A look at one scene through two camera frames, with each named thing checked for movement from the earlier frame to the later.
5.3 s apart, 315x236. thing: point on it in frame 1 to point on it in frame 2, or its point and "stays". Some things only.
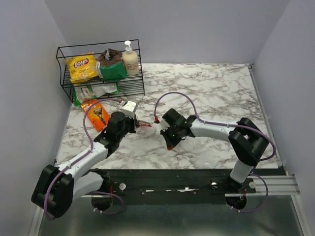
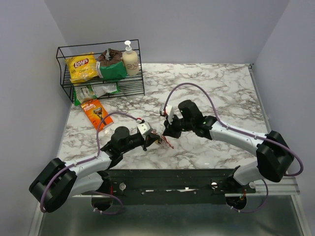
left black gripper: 133,122 to 150,138
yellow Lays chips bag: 82,67 stays
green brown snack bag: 110,65 stays
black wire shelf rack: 94,71 stays
